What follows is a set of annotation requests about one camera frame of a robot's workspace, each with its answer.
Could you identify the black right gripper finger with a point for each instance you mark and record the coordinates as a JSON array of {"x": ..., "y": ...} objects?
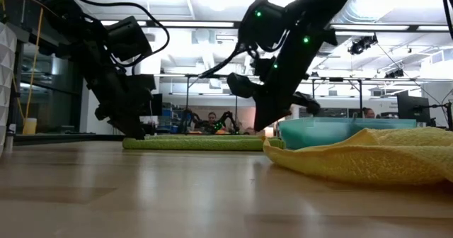
[
  {"x": 265, "y": 112},
  {"x": 281, "y": 108}
]

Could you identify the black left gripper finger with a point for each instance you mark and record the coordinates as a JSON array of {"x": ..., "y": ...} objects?
[
  {"x": 124, "y": 119},
  {"x": 137, "y": 119}
]

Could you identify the green microfiber towel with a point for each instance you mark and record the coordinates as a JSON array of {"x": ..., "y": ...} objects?
[{"x": 198, "y": 144}]

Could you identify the yellow microfiber towel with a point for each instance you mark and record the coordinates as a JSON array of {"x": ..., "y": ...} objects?
[{"x": 354, "y": 160}]

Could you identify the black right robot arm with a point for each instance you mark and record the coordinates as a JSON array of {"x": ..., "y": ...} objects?
[{"x": 329, "y": 0}]

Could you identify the black background robot arm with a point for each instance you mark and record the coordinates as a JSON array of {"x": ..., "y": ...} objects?
[
  {"x": 228, "y": 119},
  {"x": 187, "y": 119}
]

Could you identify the black computer monitor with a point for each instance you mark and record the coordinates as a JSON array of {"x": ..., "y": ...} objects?
[{"x": 158, "y": 105}]

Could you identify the blue storage shelf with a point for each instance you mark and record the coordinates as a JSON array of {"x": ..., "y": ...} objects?
[{"x": 170, "y": 124}]

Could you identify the translucent teal plastic bin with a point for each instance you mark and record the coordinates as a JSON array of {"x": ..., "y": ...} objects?
[{"x": 318, "y": 133}]

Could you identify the person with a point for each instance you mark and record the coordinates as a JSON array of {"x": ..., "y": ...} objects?
[
  {"x": 211, "y": 119},
  {"x": 368, "y": 113}
]

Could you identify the black ceiling spotlight cluster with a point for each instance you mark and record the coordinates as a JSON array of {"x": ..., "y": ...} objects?
[{"x": 361, "y": 45}]

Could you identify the yellow cup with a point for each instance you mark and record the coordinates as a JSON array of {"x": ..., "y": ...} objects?
[{"x": 30, "y": 126}]

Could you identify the long ceiling light fixture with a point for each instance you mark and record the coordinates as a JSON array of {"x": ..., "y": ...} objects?
[{"x": 194, "y": 24}]

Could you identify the white faceted plant pot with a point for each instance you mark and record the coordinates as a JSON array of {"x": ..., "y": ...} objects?
[{"x": 7, "y": 89}]

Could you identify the dark grey computer monitor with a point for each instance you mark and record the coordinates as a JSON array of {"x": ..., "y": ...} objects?
[{"x": 412, "y": 107}]

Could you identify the black metal table frame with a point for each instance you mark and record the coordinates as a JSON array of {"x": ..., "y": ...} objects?
[{"x": 70, "y": 137}]

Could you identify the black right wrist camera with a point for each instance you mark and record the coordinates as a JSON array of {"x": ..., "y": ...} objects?
[{"x": 263, "y": 22}]

